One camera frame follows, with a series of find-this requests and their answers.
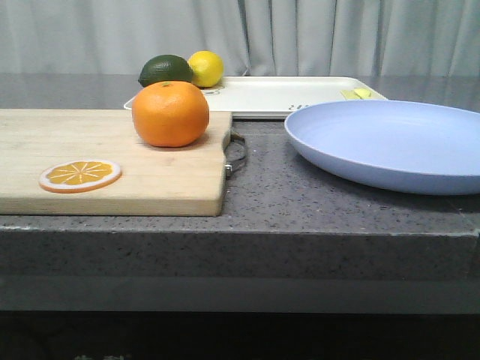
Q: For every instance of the metal cutting board handle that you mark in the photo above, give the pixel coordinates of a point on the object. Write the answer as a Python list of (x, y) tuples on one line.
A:
[(240, 155)]

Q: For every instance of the orange slice coaster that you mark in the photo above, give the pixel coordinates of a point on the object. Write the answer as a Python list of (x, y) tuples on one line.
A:
[(79, 176)]

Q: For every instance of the yellow plastic knife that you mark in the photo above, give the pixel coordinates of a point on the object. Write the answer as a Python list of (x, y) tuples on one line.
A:
[(349, 95)]

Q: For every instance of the light blue plate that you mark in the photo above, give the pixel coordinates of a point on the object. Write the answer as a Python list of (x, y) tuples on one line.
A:
[(410, 147)]

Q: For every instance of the cream rectangular tray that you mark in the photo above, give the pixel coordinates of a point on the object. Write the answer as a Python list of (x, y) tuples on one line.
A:
[(275, 97)]

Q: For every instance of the orange fruit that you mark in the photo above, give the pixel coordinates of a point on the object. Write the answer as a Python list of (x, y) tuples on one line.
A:
[(170, 114)]

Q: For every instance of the grey curtain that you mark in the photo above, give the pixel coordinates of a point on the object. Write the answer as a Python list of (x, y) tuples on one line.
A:
[(257, 38)]

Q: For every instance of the green lime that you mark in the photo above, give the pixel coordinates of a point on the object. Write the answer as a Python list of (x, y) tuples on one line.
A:
[(165, 68)]

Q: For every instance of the yellow plastic fork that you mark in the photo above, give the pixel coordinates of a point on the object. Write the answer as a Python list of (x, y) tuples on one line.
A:
[(362, 93)]

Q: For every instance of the yellow lemon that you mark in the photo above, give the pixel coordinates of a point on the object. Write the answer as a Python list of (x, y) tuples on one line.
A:
[(207, 67)]

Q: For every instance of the wooden cutting board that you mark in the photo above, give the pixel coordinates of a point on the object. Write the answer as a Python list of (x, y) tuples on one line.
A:
[(186, 181)]

